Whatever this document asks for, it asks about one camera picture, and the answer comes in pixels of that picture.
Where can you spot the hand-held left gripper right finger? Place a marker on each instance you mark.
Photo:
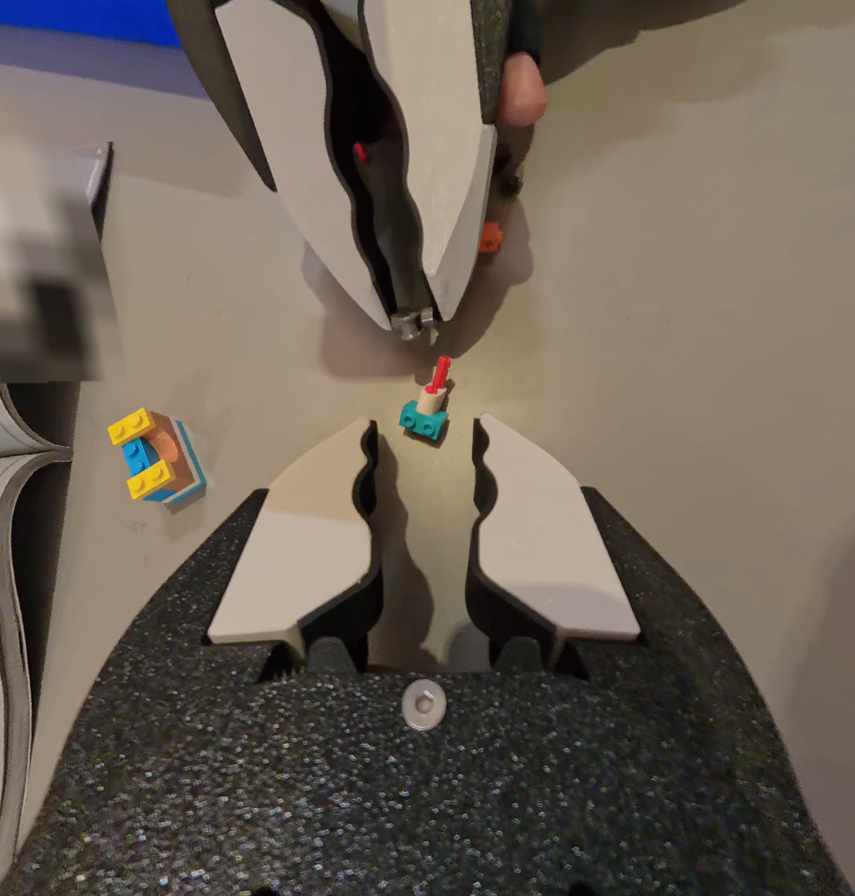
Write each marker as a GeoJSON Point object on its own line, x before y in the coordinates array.
{"type": "Point", "coordinates": [546, 560]}

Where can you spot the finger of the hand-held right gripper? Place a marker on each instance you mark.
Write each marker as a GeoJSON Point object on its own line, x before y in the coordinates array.
{"type": "Point", "coordinates": [441, 140]}
{"type": "Point", "coordinates": [280, 140]}

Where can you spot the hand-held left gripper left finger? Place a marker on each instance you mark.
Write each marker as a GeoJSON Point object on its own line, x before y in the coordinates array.
{"type": "Point", "coordinates": [301, 560]}

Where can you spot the teal brick with red pin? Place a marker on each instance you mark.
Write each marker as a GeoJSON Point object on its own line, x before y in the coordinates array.
{"type": "Point", "coordinates": [421, 420]}

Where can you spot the grey claw brick piece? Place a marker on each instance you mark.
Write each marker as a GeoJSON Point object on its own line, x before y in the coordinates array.
{"type": "Point", "coordinates": [410, 323]}

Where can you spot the grey instruction booklet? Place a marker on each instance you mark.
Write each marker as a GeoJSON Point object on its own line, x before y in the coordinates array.
{"type": "Point", "coordinates": [0, 630]}

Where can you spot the person's right hand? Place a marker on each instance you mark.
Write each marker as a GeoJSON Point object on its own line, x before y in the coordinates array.
{"type": "Point", "coordinates": [522, 91]}

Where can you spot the small orange brick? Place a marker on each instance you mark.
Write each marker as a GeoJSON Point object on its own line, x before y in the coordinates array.
{"type": "Point", "coordinates": [491, 238]}

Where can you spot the blue plastic bin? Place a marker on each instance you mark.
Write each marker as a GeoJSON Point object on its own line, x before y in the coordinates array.
{"type": "Point", "coordinates": [70, 31]}

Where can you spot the yellow blue brown brick assembly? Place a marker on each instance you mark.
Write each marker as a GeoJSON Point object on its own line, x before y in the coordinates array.
{"type": "Point", "coordinates": [154, 455]}

